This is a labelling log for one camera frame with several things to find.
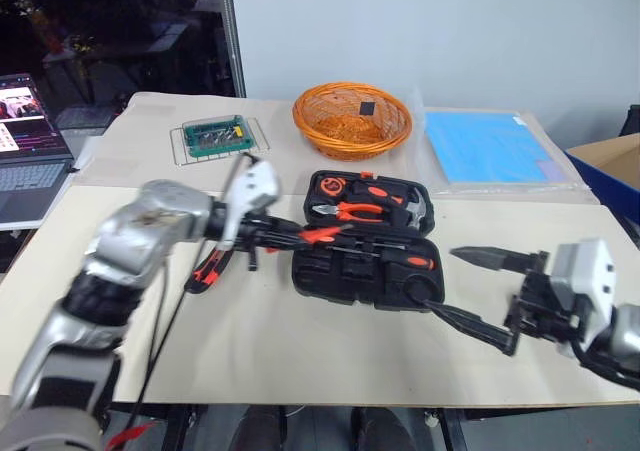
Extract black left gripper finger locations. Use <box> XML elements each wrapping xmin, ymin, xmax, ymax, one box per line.
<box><xmin>259</xmin><ymin>236</ymin><xmax>329</xmax><ymax>253</ymax></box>
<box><xmin>260</xmin><ymin>213</ymin><xmax>309</xmax><ymax>237</ymax></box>

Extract orange handled pliers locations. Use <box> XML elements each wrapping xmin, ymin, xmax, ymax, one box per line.
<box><xmin>311</xmin><ymin>201</ymin><xmax>390</xmax><ymax>223</ymax></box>

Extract black plastic tool case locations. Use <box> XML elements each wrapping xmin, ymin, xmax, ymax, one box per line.
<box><xmin>290</xmin><ymin>169</ymin><xmax>446</xmax><ymax>314</ymax></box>

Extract hammer with orange black handle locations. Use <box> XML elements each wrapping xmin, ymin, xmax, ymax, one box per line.
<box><xmin>349</xmin><ymin>180</ymin><xmax>430</xmax><ymax>232</ymax></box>

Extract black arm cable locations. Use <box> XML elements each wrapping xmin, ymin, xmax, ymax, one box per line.
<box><xmin>568</xmin><ymin>339</ymin><xmax>640</xmax><ymax>393</ymax></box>
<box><xmin>130</xmin><ymin>235</ymin><xmax>227</xmax><ymax>425</ymax></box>

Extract screwdriver with orange black handle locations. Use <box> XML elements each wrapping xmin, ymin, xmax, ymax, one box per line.
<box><xmin>327</xmin><ymin>240</ymin><xmax>437</xmax><ymax>273</ymax></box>

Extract orange black utility knife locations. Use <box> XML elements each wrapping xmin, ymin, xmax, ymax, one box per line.
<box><xmin>184</xmin><ymin>247</ymin><xmax>232</xmax><ymax>296</ymax></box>

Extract blue cardboard box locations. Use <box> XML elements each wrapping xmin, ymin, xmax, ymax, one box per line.
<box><xmin>564</xmin><ymin>131</ymin><xmax>640</xmax><ymax>211</ymax></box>

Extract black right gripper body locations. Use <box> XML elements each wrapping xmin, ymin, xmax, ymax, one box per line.
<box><xmin>502</xmin><ymin>250</ymin><xmax>577</xmax><ymax>346</ymax></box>

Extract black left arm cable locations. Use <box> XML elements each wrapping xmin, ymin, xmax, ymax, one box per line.
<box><xmin>130</xmin><ymin>235</ymin><xmax>227</xmax><ymax>425</ymax></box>

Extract orange tape measure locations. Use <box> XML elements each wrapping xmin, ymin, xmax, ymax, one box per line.
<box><xmin>318</xmin><ymin>175</ymin><xmax>346</xmax><ymax>198</ymax></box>

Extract orange black hand tool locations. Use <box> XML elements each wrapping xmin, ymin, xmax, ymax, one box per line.
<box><xmin>298</xmin><ymin>223</ymin><xmax>355</xmax><ymax>246</ymax></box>

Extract blue paper in clear sleeve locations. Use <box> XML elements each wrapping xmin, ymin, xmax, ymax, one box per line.
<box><xmin>408</xmin><ymin>88</ymin><xmax>594</xmax><ymax>195</ymax></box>

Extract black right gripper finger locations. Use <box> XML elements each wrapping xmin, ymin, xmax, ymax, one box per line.
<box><xmin>423</xmin><ymin>298</ymin><xmax>522</xmax><ymax>358</ymax></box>
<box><xmin>448</xmin><ymin>244</ymin><xmax>535</xmax><ymax>275</ymax></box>

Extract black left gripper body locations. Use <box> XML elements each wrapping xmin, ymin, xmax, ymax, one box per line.
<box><xmin>225</xmin><ymin>211</ymin><xmax>282</xmax><ymax>273</ymax></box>

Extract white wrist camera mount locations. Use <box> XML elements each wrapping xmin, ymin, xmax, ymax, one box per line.
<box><xmin>548</xmin><ymin>237</ymin><xmax>616</xmax><ymax>325</ymax></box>
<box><xmin>218</xmin><ymin>159</ymin><xmax>282</xmax><ymax>252</ymax></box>

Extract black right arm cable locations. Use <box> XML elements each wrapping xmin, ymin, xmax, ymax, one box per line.
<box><xmin>568</xmin><ymin>339</ymin><xmax>640</xmax><ymax>393</ymax></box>

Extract silver aluminium post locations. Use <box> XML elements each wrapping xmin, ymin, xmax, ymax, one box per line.
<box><xmin>219</xmin><ymin>0</ymin><xmax>248</xmax><ymax>98</ymax></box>

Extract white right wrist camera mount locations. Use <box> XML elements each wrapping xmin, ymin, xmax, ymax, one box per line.
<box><xmin>548</xmin><ymin>237</ymin><xmax>616</xmax><ymax>325</ymax></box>

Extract orange woven basket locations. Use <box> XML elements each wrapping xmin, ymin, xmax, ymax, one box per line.
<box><xmin>292</xmin><ymin>81</ymin><xmax>414</xmax><ymax>162</ymax></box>

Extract green bit set box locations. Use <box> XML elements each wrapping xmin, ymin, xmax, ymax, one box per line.
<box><xmin>181</xmin><ymin>113</ymin><xmax>252</xmax><ymax>159</ymax></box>

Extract grey open laptop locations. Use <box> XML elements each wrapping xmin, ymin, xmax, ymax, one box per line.
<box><xmin>0</xmin><ymin>73</ymin><xmax>75</xmax><ymax>231</ymax></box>

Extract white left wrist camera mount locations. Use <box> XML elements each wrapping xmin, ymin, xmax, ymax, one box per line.
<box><xmin>218</xmin><ymin>159</ymin><xmax>282</xmax><ymax>252</ymax></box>

